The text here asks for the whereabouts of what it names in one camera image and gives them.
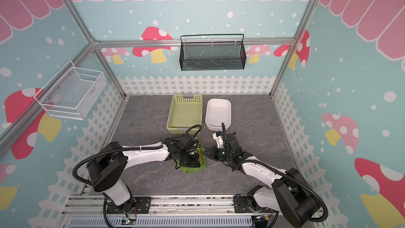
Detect white wire mesh basket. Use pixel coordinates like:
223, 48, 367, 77
34, 61, 107, 120

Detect aluminium mounting rail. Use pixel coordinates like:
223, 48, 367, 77
57, 194, 290, 228

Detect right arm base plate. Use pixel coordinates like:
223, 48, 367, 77
233, 194, 274, 213

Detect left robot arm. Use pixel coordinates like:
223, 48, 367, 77
72, 125, 202, 207

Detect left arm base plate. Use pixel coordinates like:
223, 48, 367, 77
107, 196, 152, 214

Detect black wire mesh basket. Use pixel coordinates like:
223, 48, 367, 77
179, 34, 247, 71

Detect green paper napkin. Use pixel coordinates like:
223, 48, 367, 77
175, 139, 206, 174

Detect green perforated plastic basket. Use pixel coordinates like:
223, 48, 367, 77
167, 95, 203, 135

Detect white plastic tub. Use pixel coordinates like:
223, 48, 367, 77
205, 98, 232, 132

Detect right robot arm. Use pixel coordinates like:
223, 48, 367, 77
206, 123, 329, 228

